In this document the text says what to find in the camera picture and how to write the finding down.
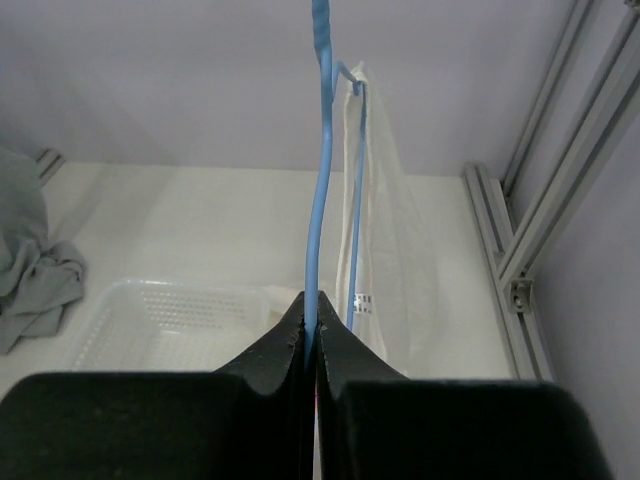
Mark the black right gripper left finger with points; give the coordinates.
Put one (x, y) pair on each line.
(244, 420)

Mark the grey shirt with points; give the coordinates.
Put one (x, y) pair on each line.
(39, 278)

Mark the white plastic basket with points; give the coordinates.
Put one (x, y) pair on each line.
(155, 325)

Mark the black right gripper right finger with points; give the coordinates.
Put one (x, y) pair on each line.
(375, 423)

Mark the blue wire hanger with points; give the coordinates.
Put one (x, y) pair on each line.
(329, 72)

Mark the white tank top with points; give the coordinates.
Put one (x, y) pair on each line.
(386, 282)

